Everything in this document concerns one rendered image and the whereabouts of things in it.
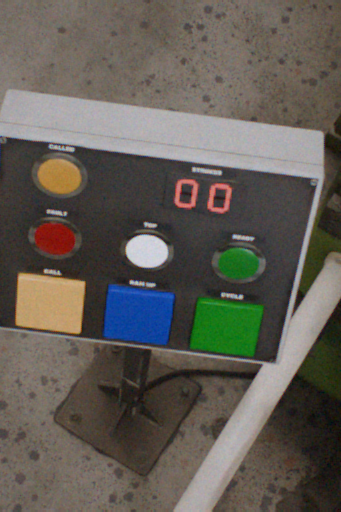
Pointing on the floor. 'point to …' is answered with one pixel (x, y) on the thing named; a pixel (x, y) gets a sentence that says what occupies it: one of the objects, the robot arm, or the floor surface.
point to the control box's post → (138, 362)
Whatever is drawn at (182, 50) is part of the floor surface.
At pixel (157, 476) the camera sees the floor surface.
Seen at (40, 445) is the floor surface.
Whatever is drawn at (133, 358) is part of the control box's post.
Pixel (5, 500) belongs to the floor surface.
